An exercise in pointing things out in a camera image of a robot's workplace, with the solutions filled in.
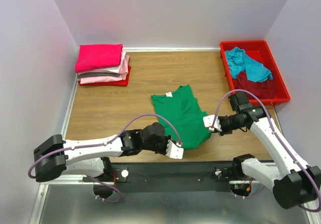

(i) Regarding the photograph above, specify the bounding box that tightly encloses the blue t-shirt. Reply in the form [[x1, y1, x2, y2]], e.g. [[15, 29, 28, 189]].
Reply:
[[224, 47, 273, 82]]

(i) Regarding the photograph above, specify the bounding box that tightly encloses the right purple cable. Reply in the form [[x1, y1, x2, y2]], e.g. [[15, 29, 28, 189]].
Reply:
[[209, 89, 321, 212]]

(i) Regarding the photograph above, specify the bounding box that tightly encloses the red plastic bin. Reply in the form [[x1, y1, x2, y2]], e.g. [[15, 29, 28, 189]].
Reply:
[[220, 40, 290, 106]]

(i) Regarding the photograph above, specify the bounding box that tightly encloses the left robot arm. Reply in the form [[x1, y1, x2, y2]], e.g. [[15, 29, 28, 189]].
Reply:
[[28, 123, 180, 183]]

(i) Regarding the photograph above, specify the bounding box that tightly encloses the red folded t-shirt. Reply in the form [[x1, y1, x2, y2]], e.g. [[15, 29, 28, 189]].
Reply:
[[77, 65, 131, 86]]

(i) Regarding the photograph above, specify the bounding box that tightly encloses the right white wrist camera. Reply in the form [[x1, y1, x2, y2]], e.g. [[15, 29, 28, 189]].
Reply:
[[203, 115, 222, 133]]

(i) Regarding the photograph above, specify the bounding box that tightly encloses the dark red t-shirt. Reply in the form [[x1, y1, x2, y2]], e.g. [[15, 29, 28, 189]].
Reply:
[[232, 71, 276, 99]]

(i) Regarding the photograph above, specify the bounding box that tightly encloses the magenta folded t-shirt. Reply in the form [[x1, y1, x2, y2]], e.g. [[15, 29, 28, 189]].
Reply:
[[75, 44, 123, 73]]

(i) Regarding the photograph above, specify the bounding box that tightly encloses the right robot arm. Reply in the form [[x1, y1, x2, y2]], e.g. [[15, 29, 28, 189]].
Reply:
[[213, 89, 320, 209]]

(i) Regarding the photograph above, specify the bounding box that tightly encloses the light pink folded t-shirt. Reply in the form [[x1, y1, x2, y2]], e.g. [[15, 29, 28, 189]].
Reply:
[[78, 55, 129, 84]]

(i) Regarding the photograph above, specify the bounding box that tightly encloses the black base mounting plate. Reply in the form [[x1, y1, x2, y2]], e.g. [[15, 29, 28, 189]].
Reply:
[[82, 160, 268, 194]]

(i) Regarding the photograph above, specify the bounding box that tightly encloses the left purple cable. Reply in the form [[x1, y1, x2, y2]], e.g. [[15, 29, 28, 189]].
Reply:
[[28, 113, 183, 204]]

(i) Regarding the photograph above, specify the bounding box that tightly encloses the purple cable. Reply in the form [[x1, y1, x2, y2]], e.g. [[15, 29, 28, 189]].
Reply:
[[28, 113, 183, 204], [209, 89, 321, 212]]

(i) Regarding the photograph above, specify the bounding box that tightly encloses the grey folded t-shirt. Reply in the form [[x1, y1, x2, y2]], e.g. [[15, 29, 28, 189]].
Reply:
[[77, 72, 120, 78]]

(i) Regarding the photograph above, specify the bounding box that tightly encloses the green t-shirt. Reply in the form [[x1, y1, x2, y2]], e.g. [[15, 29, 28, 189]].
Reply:
[[151, 85, 211, 150]]

